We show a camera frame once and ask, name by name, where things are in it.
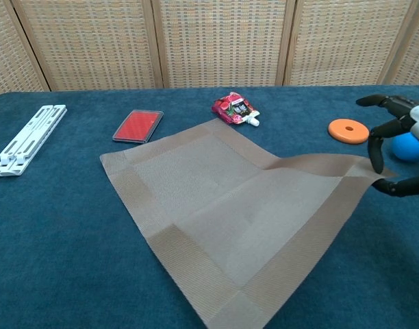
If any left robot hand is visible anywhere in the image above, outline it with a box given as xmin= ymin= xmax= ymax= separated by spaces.
xmin=355 ymin=94 xmax=419 ymax=198

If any brown woven placemat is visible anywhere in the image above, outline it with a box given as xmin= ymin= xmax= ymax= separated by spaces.
xmin=99 ymin=118 xmax=398 ymax=329

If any white folding laptop stand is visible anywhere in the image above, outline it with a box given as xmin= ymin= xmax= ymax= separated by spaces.
xmin=0 ymin=104 xmax=68 ymax=178

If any red ink pad case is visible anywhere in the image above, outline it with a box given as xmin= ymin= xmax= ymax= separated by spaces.
xmin=112 ymin=109 xmax=164 ymax=145

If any blue felt table cover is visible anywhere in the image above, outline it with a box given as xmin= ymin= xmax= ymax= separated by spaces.
xmin=0 ymin=84 xmax=419 ymax=329

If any blue ball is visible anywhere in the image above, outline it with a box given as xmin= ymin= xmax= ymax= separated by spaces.
xmin=391 ymin=133 xmax=419 ymax=162

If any woven bamboo folding screen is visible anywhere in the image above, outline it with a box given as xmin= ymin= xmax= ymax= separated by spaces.
xmin=0 ymin=0 xmax=419 ymax=99

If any orange disc with hole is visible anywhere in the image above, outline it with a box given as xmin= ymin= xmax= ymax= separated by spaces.
xmin=327 ymin=118 xmax=370 ymax=145

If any red drink pouch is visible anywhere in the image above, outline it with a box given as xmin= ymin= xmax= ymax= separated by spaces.
xmin=211 ymin=91 xmax=262 ymax=127

